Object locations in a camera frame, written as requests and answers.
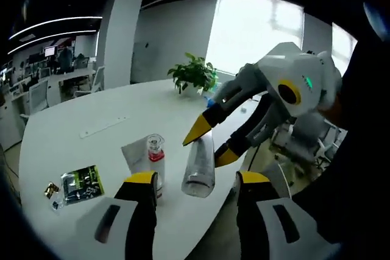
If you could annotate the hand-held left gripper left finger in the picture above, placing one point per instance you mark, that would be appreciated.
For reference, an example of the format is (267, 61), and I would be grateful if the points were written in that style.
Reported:
(137, 211)

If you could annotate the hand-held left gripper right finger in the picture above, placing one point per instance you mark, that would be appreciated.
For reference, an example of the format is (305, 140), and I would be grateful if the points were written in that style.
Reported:
(253, 211)

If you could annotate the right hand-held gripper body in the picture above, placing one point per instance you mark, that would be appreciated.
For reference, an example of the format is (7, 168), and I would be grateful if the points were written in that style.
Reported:
(304, 71)

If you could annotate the white skincare bottle red collar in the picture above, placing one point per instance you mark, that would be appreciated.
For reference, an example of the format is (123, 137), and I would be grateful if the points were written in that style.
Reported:
(157, 153)

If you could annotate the green black skincare sachet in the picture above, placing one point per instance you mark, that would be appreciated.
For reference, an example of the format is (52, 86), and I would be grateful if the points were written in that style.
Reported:
(82, 184)

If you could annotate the clear skincare bottle red label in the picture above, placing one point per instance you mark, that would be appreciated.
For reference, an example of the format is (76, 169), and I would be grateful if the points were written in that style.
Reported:
(198, 171)

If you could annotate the small clear skincare sachet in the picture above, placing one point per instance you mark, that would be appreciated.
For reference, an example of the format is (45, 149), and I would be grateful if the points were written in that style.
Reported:
(57, 205)

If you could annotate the gold skincare sachet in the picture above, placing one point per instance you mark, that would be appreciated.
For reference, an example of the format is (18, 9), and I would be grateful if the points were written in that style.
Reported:
(51, 190)

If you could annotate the person's right hand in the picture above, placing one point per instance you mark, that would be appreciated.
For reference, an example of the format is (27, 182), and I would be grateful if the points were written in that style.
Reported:
(336, 112)

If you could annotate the blue container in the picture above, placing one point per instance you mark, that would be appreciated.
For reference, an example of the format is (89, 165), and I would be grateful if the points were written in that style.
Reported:
(211, 100)

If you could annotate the potted green plant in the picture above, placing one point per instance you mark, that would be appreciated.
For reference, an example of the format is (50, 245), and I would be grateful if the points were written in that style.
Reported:
(192, 74)

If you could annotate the person's dark clothed torso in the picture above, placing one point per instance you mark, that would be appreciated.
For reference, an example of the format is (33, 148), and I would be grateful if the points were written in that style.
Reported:
(359, 165)

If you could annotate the white mesh office chair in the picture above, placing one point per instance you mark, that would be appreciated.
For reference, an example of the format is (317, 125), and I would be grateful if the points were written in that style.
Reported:
(98, 78)
(39, 94)

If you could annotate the ceiling light strip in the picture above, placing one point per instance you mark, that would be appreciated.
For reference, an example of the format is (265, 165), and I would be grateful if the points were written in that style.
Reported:
(51, 37)
(55, 24)

